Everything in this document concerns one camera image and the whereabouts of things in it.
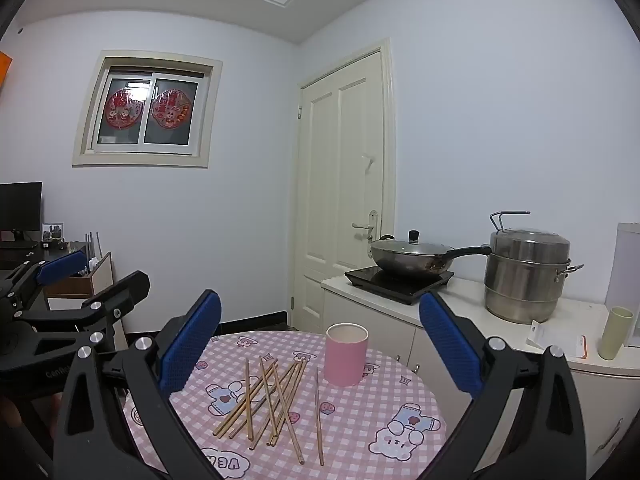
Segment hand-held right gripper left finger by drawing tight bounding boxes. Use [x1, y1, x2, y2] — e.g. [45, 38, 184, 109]
[54, 289, 223, 480]

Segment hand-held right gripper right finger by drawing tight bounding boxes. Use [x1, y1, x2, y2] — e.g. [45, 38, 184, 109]
[410, 291, 587, 480]

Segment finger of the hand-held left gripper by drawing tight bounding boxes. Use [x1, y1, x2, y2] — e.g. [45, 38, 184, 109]
[0, 251, 87, 320]
[10, 271, 152, 350]

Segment pink cup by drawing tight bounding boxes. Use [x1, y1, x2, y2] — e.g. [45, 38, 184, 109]
[324, 323, 370, 387]

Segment set of wooden chopsticks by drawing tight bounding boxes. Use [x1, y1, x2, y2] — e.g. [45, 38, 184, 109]
[212, 351, 326, 467]

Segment white and brown side cabinet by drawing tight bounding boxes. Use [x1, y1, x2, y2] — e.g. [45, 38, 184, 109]
[42, 251, 128, 351]

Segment dark desk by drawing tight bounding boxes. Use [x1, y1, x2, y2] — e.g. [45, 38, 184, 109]
[0, 240, 88, 311]

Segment metal rack rods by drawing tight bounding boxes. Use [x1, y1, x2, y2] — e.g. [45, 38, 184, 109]
[84, 231, 105, 273]

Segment black monitor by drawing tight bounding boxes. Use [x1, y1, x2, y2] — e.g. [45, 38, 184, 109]
[0, 181, 44, 248]

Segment black induction cooktop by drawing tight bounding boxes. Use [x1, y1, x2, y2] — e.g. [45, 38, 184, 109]
[344, 266, 455, 306]

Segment stainless steel steamer pot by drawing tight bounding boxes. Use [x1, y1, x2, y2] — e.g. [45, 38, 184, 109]
[484, 211, 585, 325]

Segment glass wok lid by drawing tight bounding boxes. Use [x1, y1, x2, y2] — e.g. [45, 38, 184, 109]
[372, 230, 453, 256]

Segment pink checked tablecloth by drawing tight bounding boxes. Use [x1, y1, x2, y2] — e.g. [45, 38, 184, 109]
[122, 330, 448, 480]

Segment white kitchen cabinet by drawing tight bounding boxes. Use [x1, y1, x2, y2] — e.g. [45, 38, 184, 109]
[321, 275, 640, 480]

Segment pale green cup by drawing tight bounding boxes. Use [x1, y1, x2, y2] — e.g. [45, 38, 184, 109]
[598, 306, 635, 361]

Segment round red window decoration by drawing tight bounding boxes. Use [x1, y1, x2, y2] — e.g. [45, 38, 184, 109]
[151, 89, 192, 128]
[102, 87, 146, 131]

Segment white framed window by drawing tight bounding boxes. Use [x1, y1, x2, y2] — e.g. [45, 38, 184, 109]
[71, 50, 223, 169]

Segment cream panel door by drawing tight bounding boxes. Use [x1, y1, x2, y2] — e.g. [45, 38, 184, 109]
[287, 37, 398, 333]

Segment steel wok with black handle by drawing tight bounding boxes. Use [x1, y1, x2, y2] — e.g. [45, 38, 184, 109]
[370, 237, 493, 281]

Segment metal door handle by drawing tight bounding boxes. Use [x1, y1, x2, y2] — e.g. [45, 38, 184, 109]
[351, 210, 379, 243]

